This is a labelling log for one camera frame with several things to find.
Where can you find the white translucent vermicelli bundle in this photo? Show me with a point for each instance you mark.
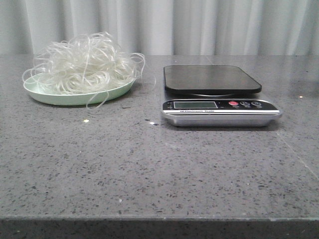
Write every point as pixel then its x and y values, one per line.
pixel 89 63

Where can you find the silver black kitchen scale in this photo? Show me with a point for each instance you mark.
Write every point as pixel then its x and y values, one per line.
pixel 214 95

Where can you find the light green round plate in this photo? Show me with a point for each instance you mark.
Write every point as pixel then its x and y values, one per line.
pixel 48 97

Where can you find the white pleated curtain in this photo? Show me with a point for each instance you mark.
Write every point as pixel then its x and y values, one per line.
pixel 166 27

